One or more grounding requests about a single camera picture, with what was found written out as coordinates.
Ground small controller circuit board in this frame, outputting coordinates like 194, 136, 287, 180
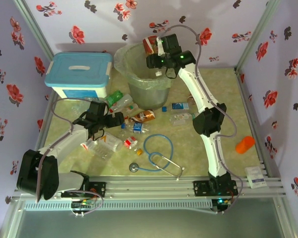
71, 198, 95, 209
215, 197, 233, 207

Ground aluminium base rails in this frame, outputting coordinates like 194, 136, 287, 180
13, 173, 288, 199

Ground metal mesh waste bin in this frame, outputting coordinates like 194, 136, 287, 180
114, 42, 174, 111

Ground large orange label bottle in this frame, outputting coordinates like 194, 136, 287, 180
79, 131, 124, 161

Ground blue label square bottle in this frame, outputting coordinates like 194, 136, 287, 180
161, 102, 190, 113

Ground clear unlabelled plastic bottle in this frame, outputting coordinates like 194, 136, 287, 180
110, 94, 134, 113

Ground grey right arm cable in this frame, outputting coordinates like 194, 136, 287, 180
162, 24, 244, 215

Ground mesh trash bin with liner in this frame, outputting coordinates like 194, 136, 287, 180
113, 42, 174, 91

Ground crushed red label bottle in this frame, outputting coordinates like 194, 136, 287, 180
124, 136, 143, 156

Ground crushed blue cap bottle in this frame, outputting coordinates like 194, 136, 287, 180
120, 121, 152, 136

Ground blue lidded storage box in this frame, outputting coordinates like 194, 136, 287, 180
44, 52, 114, 100

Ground small clear plastic bottle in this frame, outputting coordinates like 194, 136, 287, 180
126, 103, 140, 116

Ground grey slotted cable duct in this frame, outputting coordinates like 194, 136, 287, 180
23, 199, 213, 211

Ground gold label plastic bottle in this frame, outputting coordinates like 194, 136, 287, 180
186, 93, 197, 107

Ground brown snack wrapper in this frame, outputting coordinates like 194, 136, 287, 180
125, 110, 156, 124

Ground red white label bottle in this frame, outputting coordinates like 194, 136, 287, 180
142, 35, 163, 76

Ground aluminium frame post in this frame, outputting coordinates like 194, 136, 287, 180
13, 0, 55, 59
234, 0, 283, 71

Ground white small box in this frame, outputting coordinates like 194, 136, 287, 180
244, 166, 268, 189

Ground green plastic bottle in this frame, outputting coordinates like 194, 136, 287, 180
105, 90, 125, 105

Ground blue stethoscope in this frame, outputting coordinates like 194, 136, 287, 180
128, 133, 186, 181

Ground aluminium frame leg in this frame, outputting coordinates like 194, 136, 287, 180
274, 197, 298, 238
0, 198, 24, 238

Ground orange plastic cup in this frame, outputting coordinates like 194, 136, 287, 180
235, 135, 256, 155

